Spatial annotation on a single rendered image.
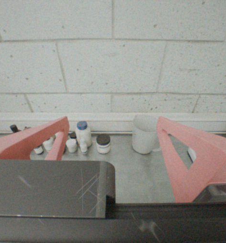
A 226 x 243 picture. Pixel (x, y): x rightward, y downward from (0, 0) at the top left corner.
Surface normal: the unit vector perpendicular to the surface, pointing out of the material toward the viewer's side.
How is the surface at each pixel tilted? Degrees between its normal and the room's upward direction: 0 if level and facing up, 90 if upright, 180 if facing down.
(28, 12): 90
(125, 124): 90
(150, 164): 0
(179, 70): 90
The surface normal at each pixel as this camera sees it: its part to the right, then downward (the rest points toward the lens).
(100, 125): 0.00, 0.60
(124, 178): 0.00, -0.80
